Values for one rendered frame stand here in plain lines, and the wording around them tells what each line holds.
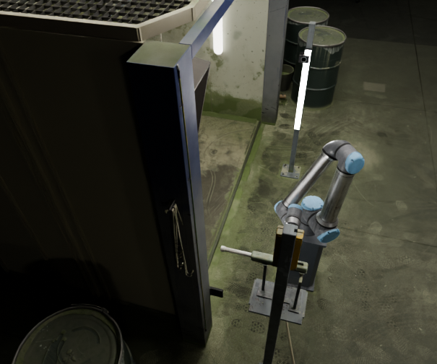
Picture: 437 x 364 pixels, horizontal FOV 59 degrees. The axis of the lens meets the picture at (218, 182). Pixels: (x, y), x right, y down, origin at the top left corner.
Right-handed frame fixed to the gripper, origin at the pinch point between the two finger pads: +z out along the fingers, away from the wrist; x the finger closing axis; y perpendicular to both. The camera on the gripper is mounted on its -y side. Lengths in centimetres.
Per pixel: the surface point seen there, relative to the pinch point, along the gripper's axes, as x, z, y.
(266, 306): 5.6, 19.7, 30.4
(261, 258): 12.4, 11.3, -4.9
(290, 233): -1, 30, -55
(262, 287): 10.3, 10.3, 26.8
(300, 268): -8.5, 11.9, -4.4
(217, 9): 47, -31, -119
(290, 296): -6.9, 9.9, 29.6
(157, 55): 56, 16, -119
